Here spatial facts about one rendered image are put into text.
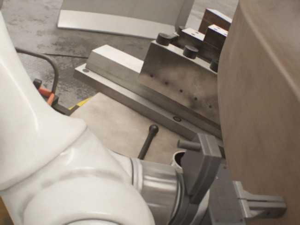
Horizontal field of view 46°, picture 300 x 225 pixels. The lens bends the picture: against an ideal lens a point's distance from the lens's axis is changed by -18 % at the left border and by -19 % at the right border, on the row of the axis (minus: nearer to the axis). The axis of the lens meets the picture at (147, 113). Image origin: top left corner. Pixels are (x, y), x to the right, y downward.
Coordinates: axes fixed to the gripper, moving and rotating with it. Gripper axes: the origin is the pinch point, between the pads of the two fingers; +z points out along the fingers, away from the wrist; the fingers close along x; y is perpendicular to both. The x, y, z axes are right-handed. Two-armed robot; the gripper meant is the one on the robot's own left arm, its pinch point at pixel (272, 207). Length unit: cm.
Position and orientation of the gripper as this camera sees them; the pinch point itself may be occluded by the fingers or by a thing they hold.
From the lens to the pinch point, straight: 57.3
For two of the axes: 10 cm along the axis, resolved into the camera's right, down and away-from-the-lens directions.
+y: -3.0, 8.3, 4.7
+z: 9.5, 2.1, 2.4
